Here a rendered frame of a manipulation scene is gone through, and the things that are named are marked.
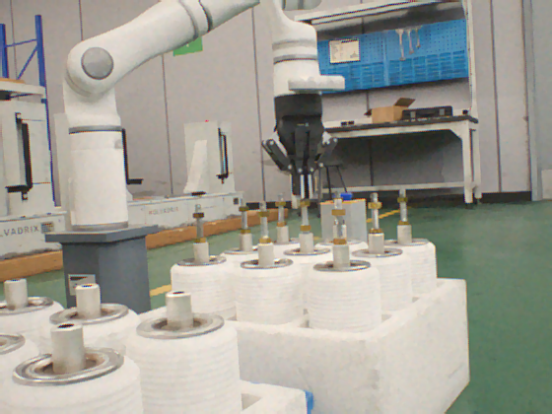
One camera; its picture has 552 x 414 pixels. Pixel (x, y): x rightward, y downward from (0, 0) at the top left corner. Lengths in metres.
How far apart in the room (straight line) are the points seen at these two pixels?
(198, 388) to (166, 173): 6.63
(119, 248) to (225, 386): 0.58
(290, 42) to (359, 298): 0.40
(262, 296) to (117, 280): 0.33
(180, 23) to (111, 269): 0.46
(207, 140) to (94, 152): 3.44
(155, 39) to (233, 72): 5.57
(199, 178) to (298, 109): 3.48
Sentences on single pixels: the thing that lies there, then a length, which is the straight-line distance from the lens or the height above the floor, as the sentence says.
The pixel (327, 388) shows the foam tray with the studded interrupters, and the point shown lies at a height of 0.11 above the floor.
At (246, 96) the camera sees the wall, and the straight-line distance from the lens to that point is 6.56.
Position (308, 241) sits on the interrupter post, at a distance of 0.94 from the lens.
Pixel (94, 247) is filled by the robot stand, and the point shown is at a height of 0.27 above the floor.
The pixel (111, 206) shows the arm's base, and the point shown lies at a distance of 1.07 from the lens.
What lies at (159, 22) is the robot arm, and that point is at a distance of 1.13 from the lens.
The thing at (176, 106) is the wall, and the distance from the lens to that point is 7.03.
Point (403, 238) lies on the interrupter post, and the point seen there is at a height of 0.26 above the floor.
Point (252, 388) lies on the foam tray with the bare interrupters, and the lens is 0.58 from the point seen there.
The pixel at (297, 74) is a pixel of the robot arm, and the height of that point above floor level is 0.53.
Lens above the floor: 0.38
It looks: 3 degrees down
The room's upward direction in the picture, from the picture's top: 4 degrees counter-clockwise
